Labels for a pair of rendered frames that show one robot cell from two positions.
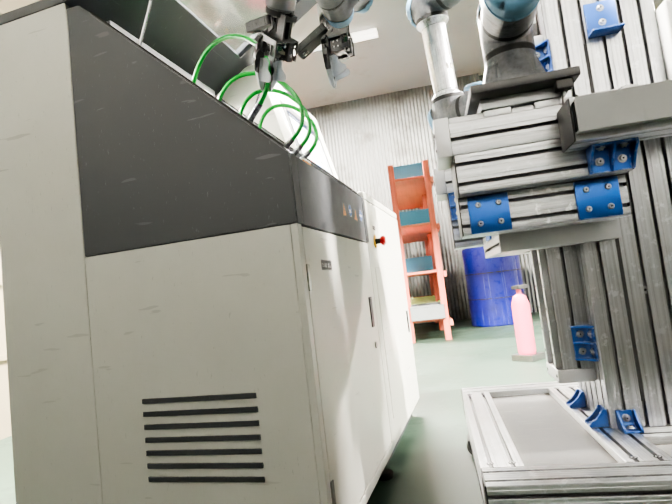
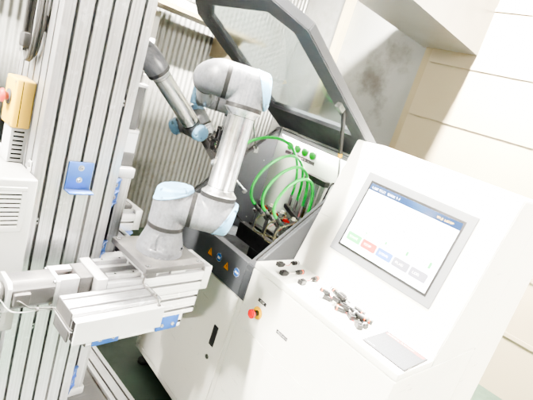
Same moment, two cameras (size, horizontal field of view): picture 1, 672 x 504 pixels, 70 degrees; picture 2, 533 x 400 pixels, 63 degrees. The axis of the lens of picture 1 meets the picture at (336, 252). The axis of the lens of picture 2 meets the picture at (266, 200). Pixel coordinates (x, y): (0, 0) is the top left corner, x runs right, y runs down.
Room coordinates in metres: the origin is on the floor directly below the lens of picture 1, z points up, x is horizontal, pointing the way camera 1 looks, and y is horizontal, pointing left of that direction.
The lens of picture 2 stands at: (2.47, -1.57, 1.64)
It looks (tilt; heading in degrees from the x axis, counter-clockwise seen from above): 14 degrees down; 119
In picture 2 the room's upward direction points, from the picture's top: 18 degrees clockwise
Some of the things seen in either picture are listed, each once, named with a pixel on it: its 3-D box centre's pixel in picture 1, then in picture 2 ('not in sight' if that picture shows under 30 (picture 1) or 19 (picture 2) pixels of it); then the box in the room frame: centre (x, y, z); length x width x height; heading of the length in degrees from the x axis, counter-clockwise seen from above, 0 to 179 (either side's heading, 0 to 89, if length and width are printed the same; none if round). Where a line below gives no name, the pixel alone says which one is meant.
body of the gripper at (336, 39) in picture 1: (335, 37); (224, 140); (1.36, -0.07, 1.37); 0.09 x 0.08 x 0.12; 74
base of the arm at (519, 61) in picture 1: (511, 74); not in sight; (1.09, -0.46, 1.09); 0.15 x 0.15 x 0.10
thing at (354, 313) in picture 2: not in sight; (346, 304); (2.11, -0.12, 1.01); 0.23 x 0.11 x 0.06; 164
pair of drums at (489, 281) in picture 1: (495, 283); not in sight; (6.26, -2.01, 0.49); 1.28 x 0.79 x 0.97; 169
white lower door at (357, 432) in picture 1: (354, 356); (182, 323); (1.37, -0.02, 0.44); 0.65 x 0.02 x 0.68; 164
